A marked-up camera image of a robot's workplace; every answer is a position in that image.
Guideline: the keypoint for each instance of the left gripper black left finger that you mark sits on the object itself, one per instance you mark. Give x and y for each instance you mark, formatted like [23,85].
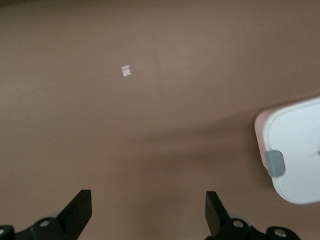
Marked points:
[75,217]

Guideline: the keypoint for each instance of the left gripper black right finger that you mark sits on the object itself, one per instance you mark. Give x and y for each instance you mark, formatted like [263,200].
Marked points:
[216,220]

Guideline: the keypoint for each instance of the pale pink plastic box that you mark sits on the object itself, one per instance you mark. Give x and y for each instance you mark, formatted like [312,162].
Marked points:
[259,140]

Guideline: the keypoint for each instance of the grey lid latch clip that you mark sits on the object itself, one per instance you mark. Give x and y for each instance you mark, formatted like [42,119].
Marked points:
[275,163]

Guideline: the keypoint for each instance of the small tape patch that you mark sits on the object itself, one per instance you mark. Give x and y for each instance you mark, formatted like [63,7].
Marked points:
[126,71]

